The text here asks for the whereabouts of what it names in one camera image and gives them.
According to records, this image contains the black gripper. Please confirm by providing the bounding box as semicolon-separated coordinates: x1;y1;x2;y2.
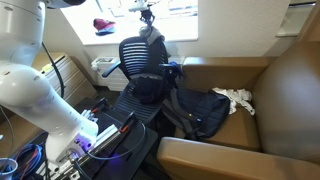
139;7;156;27

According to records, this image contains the grey shirt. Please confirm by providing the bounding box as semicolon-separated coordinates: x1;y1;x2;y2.
138;24;166;46

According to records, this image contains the navy blue jacket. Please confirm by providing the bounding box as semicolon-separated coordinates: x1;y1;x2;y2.
129;60;184;105

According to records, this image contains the dark navy jacket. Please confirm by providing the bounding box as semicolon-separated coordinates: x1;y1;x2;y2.
162;87;232;141

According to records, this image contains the black slatted office chair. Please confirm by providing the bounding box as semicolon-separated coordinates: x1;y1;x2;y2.
101;35;183;126

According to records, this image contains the bright glass window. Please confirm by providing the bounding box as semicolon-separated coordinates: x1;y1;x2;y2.
59;0;199;46

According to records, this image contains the maroon and blue cap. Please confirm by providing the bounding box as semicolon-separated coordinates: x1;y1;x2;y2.
92;18;117;36

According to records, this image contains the wooden drawer cabinet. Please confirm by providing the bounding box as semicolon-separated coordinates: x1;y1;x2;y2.
31;52;98;106

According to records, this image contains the black clamp orange trigger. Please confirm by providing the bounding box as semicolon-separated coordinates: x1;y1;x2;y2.
90;97;108;114
119;111;138;134

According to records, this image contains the yellow-green sticky note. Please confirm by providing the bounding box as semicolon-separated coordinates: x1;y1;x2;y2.
41;63;54;74

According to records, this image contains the white crumpled cloth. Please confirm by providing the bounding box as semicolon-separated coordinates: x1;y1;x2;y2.
211;87;256;116

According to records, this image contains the black robot table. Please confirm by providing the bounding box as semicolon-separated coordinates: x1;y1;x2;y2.
33;96;159;180

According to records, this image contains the brown leather armchair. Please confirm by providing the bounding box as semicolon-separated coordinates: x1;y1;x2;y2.
156;39;320;180

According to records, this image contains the white cup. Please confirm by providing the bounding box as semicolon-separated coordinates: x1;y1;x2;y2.
0;157;19;180

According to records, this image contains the white wall heater unit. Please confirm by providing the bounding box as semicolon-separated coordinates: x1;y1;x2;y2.
90;56;128;93

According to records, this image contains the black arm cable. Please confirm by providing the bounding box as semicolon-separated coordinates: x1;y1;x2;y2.
41;41;66;100

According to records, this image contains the black looped base cable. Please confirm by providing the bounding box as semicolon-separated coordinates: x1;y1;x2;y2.
71;119;148;180

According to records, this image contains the aluminium rail mount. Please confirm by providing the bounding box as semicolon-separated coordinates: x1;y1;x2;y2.
49;123;123;178

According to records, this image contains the blue cable bundle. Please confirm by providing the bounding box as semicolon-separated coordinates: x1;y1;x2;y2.
11;143;44;180

